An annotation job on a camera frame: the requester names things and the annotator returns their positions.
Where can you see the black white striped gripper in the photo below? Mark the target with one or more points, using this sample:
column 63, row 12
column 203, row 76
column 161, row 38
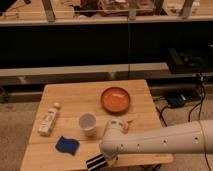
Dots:
column 96, row 163

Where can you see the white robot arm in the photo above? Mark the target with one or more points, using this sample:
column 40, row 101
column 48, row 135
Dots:
column 190, row 137

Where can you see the translucent plastic cup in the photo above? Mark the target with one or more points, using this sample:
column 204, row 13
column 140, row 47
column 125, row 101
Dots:
column 87, row 123

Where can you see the orange carrot toy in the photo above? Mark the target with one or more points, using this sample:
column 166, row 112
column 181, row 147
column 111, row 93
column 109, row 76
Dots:
column 127, row 126

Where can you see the wooden table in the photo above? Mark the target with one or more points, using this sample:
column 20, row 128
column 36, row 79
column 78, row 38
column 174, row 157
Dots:
column 76, row 99

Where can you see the orange plate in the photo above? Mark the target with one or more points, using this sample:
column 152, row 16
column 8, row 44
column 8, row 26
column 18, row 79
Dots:
column 115, row 99

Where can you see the white bottle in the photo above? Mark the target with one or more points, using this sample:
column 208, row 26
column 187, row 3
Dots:
column 48, row 122

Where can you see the black power adapter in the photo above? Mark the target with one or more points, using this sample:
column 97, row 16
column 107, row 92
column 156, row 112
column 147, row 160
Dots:
column 175, row 100

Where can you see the black box on shelf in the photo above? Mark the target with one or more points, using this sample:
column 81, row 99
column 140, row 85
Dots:
column 190, row 61

